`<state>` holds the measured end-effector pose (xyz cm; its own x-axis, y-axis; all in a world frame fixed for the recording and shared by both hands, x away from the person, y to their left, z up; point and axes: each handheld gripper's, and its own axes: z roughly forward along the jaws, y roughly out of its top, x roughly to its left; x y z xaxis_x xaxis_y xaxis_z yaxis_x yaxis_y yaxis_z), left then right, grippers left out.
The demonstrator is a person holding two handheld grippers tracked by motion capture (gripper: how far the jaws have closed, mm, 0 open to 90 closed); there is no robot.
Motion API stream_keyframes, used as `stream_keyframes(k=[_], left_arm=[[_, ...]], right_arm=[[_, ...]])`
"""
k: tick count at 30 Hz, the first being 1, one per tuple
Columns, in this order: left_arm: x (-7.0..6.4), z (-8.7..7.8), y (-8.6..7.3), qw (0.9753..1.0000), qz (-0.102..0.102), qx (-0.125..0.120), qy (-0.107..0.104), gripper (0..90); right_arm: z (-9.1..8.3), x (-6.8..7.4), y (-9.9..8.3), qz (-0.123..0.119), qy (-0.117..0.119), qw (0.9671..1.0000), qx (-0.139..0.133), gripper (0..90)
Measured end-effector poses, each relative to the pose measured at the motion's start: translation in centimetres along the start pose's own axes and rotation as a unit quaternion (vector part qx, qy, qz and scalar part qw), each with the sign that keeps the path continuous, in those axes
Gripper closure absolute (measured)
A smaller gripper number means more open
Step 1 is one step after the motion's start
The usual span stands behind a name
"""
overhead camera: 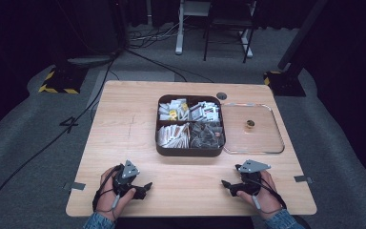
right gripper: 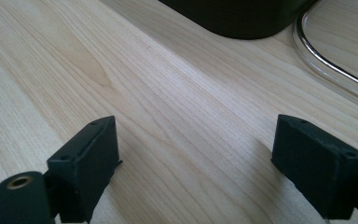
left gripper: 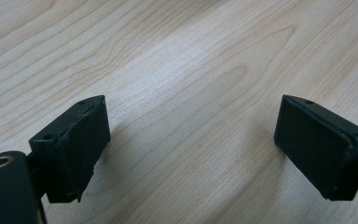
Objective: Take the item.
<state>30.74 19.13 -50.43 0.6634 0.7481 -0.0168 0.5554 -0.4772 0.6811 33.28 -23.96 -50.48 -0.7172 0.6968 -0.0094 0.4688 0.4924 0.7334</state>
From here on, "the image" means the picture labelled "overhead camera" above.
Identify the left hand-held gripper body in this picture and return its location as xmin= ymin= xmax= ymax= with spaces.
xmin=112 ymin=159 xmax=143 ymax=197

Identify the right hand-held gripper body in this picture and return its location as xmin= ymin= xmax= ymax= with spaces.
xmin=234 ymin=158 xmax=272 ymax=196

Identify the person's left hand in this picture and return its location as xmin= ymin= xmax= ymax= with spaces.
xmin=94 ymin=166 xmax=137 ymax=222

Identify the person's right hand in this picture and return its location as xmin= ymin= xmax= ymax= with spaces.
xmin=235 ymin=170 xmax=284 ymax=220

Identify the clear lid with gold knob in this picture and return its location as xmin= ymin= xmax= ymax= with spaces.
xmin=220 ymin=101 xmax=286 ymax=156

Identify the brown compartment box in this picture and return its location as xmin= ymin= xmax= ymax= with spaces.
xmin=154 ymin=94 xmax=227 ymax=157

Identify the pile of dark clear packets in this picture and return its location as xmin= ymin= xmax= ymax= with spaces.
xmin=189 ymin=121 xmax=226 ymax=150

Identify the person's dark clothing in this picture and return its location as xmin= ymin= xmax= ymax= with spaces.
xmin=115 ymin=216 xmax=255 ymax=229

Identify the pile of white brown sachets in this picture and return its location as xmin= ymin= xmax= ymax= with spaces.
xmin=156 ymin=122 xmax=191 ymax=150

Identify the pile of white red packets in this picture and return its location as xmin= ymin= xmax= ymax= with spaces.
xmin=189 ymin=100 xmax=221 ymax=124

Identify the pile of white yellow packets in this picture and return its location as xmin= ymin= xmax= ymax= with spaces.
xmin=158 ymin=97 xmax=191 ymax=122

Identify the black yellow striped stand base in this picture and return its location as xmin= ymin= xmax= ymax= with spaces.
xmin=38 ymin=64 xmax=89 ymax=95
xmin=263 ymin=70 xmax=307 ymax=97

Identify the grey flat stand foot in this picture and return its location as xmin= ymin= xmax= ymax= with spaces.
xmin=66 ymin=54 xmax=119 ymax=67

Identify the white desk leg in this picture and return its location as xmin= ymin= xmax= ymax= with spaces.
xmin=174 ymin=0 xmax=213 ymax=56
xmin=239 ymin=0 xmax=257 ymax=59

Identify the black slanted stand pole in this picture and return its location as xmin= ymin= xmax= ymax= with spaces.
xmin=277 ymin=0 xmax=329 ymax=73

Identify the black metal chair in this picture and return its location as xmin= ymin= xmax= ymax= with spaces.
xmin=202 ymin=0 xmax=257 ymax=64

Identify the left hand-held gripper cable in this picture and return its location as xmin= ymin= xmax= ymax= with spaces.
xmin=91 ymin=164 xmax=124 ymax=221

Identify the hand-held gripper cable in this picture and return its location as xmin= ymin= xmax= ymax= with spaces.
xmin=245 ymin=177 xmax=288 ymax=215
xmin=91 ymin=164 xmax=124 ymax=221

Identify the right hand-held gripper cable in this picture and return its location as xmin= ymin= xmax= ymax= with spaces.
xmin=245 ymin=177 xmax=288 ymax=215

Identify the grey metal table bracket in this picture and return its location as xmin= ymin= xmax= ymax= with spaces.
xmin=63 ymin=181 xmax=87 ymax=192
xmin=293 ymin=175 xmax=315 ymax=185

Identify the long black floor cable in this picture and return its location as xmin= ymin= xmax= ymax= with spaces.
xmin=0 ymin=56 xmax=116 ymax=227

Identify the bundle of floor cables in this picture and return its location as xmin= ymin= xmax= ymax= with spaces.
xmin=128 ymin=22 xmax=179 ymax=50

